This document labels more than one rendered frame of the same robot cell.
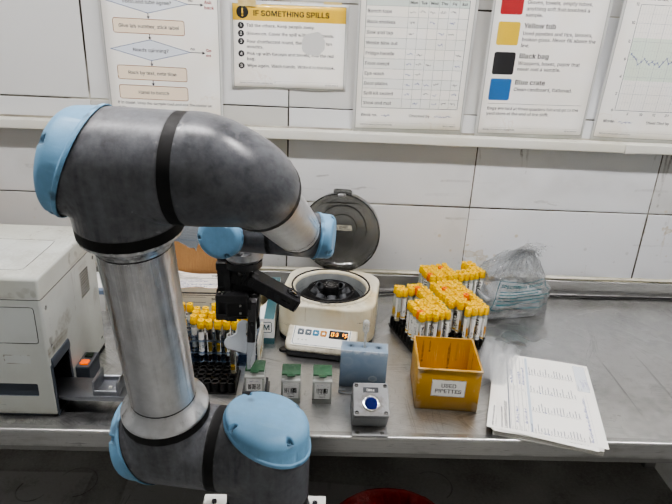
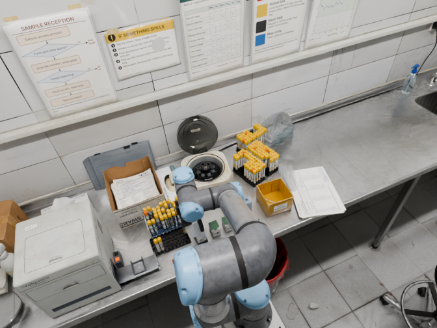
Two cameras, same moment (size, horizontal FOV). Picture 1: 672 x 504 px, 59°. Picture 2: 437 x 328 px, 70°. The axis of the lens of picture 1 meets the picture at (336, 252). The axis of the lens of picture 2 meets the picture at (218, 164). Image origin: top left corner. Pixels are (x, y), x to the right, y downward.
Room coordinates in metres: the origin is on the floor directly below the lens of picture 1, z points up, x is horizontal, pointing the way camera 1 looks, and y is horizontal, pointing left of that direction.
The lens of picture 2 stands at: (0.28, 0.28, 2.13)
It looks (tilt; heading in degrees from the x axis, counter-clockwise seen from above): 45 degrees down; 342
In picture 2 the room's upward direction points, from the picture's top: 5 degrees counter-clockwise
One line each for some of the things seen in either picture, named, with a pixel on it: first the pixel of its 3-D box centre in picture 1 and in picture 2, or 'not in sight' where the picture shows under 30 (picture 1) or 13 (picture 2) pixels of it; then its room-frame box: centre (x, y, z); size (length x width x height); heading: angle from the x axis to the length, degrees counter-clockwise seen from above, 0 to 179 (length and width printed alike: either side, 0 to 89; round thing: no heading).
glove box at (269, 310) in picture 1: (261, 303); (173, 185); (1.38, 0.19, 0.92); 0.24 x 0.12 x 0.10; 2
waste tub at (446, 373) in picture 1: (444, 372); (274, 197); (1.09, -0.25, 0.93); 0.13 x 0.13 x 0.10; 88
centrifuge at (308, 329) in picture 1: (329, 308); (207, 177); (1.34, 0.01, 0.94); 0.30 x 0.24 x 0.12; 173
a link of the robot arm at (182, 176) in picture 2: not in sight; (184, 183); (1.03, 0.17, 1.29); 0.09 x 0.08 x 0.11; 174
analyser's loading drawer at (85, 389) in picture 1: (99, 384); (133, 269); (0.99, 0.46, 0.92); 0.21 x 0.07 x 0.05; 92
